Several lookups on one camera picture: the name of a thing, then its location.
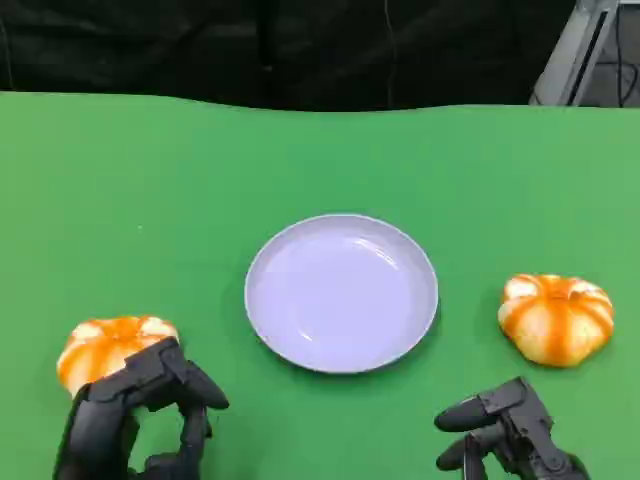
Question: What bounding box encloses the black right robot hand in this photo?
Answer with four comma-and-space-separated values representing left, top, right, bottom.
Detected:
433, 376, 591, 480

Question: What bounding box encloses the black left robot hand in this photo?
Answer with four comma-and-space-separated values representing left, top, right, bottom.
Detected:
52, 337, 230, 480

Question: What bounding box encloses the lilac plate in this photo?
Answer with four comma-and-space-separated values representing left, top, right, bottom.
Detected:
243, 213, 440, 375

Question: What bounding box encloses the green table cloth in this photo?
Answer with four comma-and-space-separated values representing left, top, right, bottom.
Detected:
0, 90, 640, 480

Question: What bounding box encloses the black backdrop curtain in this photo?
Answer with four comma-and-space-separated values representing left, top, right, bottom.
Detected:
0, 0, 584, 112

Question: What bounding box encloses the black cable by frame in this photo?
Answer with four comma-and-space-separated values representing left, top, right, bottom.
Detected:
597, 4, 640, 107

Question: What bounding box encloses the silver metal frame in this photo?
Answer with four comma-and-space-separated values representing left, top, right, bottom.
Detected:
528, 0, 640, 107

